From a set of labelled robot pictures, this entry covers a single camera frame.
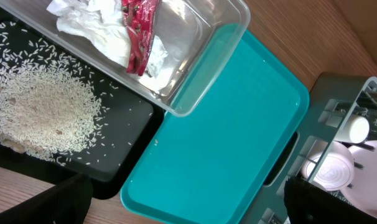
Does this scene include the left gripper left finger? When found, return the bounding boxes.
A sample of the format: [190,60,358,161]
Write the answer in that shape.
[0,174,93,224]

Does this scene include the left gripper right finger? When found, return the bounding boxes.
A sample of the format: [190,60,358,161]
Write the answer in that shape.
[284,177,377,224]

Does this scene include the pink small bowl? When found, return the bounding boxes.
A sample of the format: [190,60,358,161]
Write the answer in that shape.
[301,140,355,191]

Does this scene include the pink plate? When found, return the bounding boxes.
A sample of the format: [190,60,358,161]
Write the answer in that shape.
[341,140,377,218]

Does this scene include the cream paper cup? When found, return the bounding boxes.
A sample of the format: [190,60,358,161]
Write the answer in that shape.
[334,114,370,144]

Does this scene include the pile of rice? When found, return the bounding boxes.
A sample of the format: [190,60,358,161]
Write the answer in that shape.
[0,21,109,166]

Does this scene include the white napkin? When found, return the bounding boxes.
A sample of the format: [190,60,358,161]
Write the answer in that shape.
[47,0,168,78]

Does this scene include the red snack wrapper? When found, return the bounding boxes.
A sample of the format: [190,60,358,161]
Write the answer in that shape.
[121,0,161,76]

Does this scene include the grey dishwasher rack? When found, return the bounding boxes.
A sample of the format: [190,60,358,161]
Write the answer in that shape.
[243,72,377,223]

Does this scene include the black plastic tray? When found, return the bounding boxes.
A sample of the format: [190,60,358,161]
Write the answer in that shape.
[0,8,164,199]

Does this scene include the teal serving tray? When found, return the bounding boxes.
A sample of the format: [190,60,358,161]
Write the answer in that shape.
[120,32,309,223]

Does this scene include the clear plastic bin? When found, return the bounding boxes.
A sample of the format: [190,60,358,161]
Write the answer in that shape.
[0,0,251,116]

